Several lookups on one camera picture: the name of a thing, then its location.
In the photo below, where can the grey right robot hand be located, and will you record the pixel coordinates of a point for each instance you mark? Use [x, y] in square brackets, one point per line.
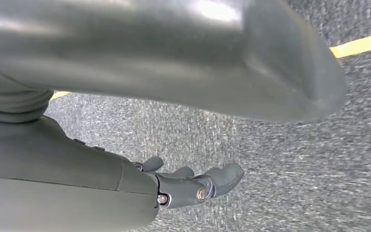
[60, 179]

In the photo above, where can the torn yellow floor tape square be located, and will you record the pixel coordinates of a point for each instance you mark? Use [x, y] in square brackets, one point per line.
[358, 44]

